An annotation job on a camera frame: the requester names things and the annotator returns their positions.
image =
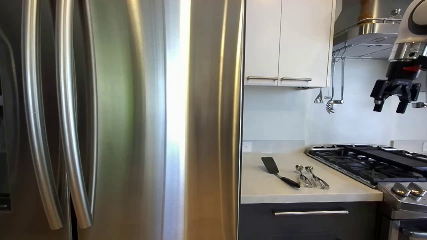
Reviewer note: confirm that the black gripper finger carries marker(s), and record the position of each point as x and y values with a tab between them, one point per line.
411	94
379	91

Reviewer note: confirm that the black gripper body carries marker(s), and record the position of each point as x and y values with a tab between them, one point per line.
402	75

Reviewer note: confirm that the wide white wall cabinet door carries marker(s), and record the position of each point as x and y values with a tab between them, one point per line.
307	41

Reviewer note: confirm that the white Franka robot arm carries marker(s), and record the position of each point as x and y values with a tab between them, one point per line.
411	27

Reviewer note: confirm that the stainless steel range hood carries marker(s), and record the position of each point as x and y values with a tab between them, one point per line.
365	42

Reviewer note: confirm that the round metal hanging utensil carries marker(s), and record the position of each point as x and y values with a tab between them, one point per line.
330	107

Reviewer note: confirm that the triangular metal hanging utensil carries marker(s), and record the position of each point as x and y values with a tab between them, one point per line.
318	98

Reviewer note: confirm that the black cast iron grate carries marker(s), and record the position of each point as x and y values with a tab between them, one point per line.
342	162

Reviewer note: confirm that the silver range knob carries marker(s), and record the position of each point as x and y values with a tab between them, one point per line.
399	190
415	190

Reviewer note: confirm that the stainless steel gas range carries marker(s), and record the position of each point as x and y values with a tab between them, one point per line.
401	205

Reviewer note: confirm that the black spatula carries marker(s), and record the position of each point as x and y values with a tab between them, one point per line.
270	166

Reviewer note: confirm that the dark grey drawer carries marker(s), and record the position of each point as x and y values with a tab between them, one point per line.
311	227

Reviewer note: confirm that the stainless steel refrigerator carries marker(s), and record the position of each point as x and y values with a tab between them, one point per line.
134	121

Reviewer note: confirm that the narrow white wall cabinet door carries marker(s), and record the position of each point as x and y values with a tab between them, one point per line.
262	41

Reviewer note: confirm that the white wall outlet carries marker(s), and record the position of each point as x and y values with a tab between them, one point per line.
247	147

